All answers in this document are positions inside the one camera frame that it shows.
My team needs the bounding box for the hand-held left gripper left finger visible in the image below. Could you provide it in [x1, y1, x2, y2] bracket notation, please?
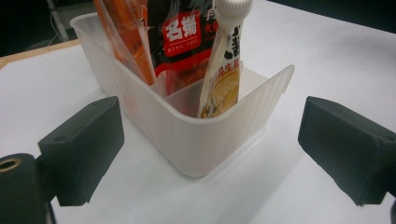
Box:
[37, 96, 125, 207]

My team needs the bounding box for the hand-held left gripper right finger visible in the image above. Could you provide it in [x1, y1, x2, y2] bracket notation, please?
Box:
[297, 95, 396, 207]

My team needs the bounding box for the translucent plastic storage container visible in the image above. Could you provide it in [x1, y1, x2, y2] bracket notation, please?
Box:
[69, 12, 296, 178]

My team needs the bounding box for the orange seasoning packet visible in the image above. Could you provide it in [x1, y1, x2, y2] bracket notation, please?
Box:
[92, 0, 157, 87]

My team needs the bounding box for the beige spout sauce pouch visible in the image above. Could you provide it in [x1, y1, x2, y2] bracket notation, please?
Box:
[196, 0, 255, 119]

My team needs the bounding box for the black and red seasoning packet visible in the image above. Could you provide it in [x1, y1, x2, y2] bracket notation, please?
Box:
[146, 0, 219, 96]

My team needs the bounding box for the white metal stand frame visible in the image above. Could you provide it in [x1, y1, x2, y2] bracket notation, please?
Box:
[46, 0, 71, 41]

